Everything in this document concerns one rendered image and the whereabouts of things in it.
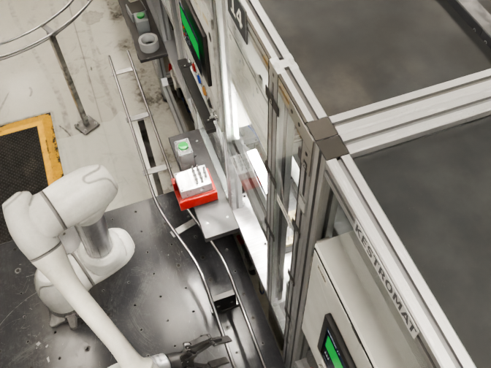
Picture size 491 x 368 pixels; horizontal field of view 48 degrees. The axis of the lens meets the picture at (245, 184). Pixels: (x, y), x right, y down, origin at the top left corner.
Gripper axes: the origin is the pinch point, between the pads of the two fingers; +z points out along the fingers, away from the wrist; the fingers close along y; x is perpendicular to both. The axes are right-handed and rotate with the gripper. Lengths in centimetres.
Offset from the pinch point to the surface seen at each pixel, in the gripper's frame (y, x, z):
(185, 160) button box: 48, 60, 12
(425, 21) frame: 113, -50, 8
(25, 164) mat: -2, 217, -18
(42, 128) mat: 16, 236, -4
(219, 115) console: 77, 17, 1
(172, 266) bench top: 3, 54, 6
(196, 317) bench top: -8.1, 32.1, 7.7
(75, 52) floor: 59, 285, 31
